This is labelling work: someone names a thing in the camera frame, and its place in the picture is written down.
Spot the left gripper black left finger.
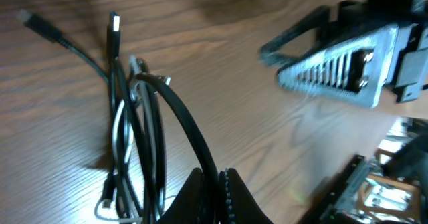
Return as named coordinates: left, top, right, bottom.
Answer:
left=157, top=168, right=204, bottom=224

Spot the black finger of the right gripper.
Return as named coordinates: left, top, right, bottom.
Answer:
left=259, top=5, right=330, bottom=67

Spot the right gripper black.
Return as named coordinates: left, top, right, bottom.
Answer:
left=277, top=0, right=427, bottom=108

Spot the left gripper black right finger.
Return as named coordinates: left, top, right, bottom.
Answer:
left=219, top=168, right=272, bottom=224

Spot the white USB cable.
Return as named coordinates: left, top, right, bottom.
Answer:
left=93, top=55, right=173, bottom=224

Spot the black USB cable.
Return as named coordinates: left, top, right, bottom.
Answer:
left=19, top=9, right=220, bottom=224

